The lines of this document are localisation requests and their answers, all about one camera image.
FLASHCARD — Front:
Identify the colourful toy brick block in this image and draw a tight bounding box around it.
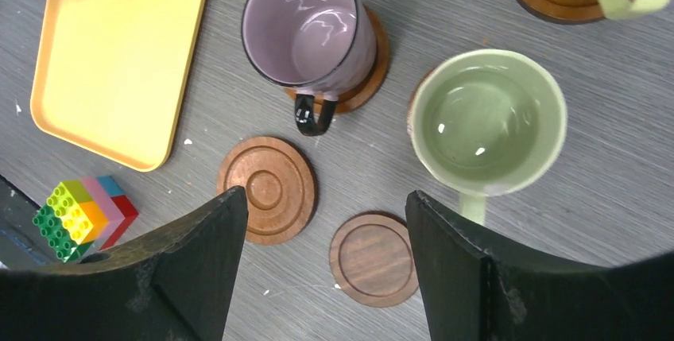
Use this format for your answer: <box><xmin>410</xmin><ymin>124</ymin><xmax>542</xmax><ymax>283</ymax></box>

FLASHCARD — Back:
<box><xmin>32</xmin><ymin>176</ymin><xmax>138</xmax><ymax>262</ymax></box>

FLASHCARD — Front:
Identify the yellow plastic tray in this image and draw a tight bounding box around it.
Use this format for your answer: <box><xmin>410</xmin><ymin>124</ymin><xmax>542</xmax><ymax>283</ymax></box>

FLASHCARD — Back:
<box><xmin>30</xmin><ymin>0</ymin><xmax>206</xmax><ymax>172</ymax></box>

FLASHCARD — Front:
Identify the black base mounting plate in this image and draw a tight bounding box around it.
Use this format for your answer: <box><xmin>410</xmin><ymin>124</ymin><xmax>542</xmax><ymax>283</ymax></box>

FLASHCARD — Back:
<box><xmin>1</xmin><ymin>176</ymin><xmax>59</xmax><ymax>269</ymax></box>

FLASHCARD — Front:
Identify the purple mug black handle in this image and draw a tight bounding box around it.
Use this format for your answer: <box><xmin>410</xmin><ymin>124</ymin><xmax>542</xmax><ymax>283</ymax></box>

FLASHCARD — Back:
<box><xmin>241</xmin><ymin>0</ymin><xmax>378</xmax><ymax>137</ymax></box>

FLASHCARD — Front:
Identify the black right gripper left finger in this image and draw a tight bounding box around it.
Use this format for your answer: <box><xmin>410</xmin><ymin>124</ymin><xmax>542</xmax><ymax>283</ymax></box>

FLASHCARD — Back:
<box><xmin>1</xmin><ymin>186</ymin><xmax>248</xmax><ymax>340</ymax></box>

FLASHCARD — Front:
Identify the light green mug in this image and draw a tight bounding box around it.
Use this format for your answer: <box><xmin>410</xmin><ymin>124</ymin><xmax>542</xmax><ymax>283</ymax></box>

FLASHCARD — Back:
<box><xmin>407</xmin><ymin>49</ymin><xmax>567</xmax><ymax>224</ymax></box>

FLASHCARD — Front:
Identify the dark walnut wooden coaster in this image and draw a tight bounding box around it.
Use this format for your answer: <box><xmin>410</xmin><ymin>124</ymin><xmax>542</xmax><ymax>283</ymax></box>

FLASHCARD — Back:
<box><xmin>329</xmin><ymin>211</ymin><xmax>419</xmax><ymax>308</ymax></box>

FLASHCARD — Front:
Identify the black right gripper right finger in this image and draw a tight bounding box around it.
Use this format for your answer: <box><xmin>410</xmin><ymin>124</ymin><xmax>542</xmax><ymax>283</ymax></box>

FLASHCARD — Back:
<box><xmin>405</xmin><ymin>190</ymin><xmax>673</xmax><ymax>340</ymax></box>

